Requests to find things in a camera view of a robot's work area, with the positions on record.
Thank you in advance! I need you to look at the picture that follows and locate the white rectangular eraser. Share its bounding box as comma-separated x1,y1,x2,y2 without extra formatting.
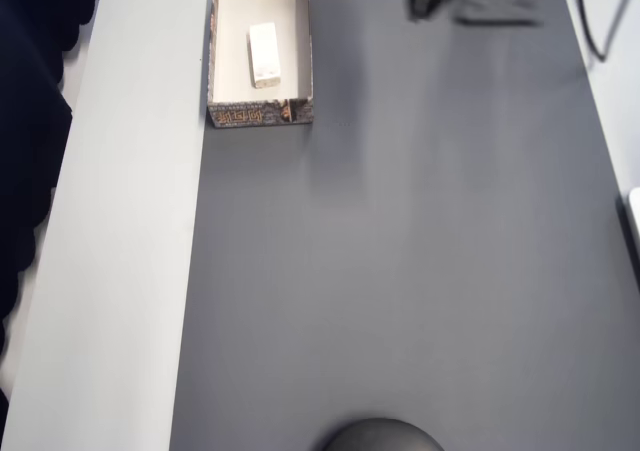
247,20,284,90

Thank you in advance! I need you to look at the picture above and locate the patterned open cardboard box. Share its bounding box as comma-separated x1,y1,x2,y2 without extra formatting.
206,0,317,130

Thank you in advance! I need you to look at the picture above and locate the grey desk mat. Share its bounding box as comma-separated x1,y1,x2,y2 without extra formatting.
167,0,640,451

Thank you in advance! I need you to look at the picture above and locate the dark navy fabric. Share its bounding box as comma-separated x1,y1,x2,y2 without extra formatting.
0,0,109,410

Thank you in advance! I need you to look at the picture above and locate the black round knob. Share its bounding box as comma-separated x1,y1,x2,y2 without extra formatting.
319,416,446,451

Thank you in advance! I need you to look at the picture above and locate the black cable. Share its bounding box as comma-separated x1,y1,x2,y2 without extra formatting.
566,0,632,63

